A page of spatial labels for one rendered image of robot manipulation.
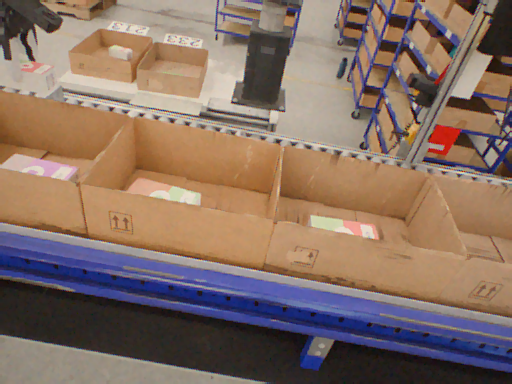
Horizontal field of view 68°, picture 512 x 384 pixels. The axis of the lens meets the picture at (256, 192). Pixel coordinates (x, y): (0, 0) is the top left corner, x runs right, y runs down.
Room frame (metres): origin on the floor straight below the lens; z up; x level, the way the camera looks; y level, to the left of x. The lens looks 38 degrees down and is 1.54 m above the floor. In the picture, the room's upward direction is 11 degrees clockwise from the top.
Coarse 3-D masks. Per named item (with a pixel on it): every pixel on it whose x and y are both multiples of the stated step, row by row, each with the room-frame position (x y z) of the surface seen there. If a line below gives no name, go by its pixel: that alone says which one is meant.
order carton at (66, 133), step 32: (0, 96) 0.82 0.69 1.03; (32, 96) 0.82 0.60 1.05; (0, 128) 0.82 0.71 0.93; (32, 128) 0.82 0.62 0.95; (64, 128) 0.82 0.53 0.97; (96, 128) 0.83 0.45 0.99; (0, 160) 0.74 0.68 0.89; (64, 160) 0.80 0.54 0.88; (0, 192) 0.53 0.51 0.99; (32, 192) 0.54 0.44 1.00; (64, 192) 0.54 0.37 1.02; (32, 224) 0.54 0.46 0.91; (64, 224) 0.54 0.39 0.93
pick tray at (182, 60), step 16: (160, 48) 1.94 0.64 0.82; (176, 48) 1.95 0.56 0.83; (192, 48) 1.96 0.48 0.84; (144, 64) 1.70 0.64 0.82; (160, 64) 1.88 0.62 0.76; (176, 64) 1.92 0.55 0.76; (192, 64) 1.96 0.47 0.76; (144, 80) 1.57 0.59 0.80; (160, 80) 1.57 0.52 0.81; (176, 80) 1.58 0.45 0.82; (192, 80) 1.59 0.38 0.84; (192, 96) 1.59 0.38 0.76
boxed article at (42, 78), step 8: (24, 64) 0.75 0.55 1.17; (32, 64) 0.76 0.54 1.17; (40, 64) 0.77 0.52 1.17; (48, 64) 0.77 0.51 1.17; (0, 72) 0.72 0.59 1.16; (8, 72) 0.72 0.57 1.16; (24, 72) 0.72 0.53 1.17; (32, 72) 0.72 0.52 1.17; (40, 72) 0.73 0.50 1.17; (48, 72) 0.74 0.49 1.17; (56, 72) 0.77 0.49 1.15; (0, 80) 0.72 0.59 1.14; (8, 80) 0.72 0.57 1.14; (24, 80) 0.72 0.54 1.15; (32, 80) 0.72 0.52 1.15; (40, 80) 0.72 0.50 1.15; (48, 80) 0.74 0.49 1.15; (56, 80) 0.77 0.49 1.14; (16, 88) 0.72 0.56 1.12; (24, 88) 0.72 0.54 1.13; (32, 88) 0.72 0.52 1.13; (40, 88) 0.72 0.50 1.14; (48, 88) 0.73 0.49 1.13
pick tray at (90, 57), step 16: (96, 32) 1.92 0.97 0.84; (112, 32) 1.97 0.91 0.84; (80, 48) 1.72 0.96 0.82; (96, 48) 1.90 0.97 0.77; (128, 48) 1.98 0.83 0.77; (144, 48) 1.83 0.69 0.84; (80, 64) 1.59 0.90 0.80; (96, 64) 1.60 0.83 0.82; (112, 64) 1.60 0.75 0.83; (128, 64) 1.61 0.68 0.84; (112, 80) 1.60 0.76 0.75; (128, 80) 1.61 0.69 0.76
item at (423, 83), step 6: (408, 78) 1.49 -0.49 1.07; (414, 78) 1.45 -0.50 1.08; (420, 78) 1.45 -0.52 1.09; (426, 78) 1.46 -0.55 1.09; (432, 78) 1.48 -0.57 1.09; (408, 84) 1.46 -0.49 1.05; (414, 84) 1.45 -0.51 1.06; (420, 84) 1.44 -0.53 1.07; (426, 84) 1.45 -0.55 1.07; (432, 84) 1.45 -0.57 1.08; (438, 84) 1.45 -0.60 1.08; (420, 90) 1.45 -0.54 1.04; (426, 90) 1.45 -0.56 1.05; (432, 90) 1.45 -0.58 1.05; (414, 96) 1.49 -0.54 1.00; (420, 96) 1.46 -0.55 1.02; (426, 96) 1.46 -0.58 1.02
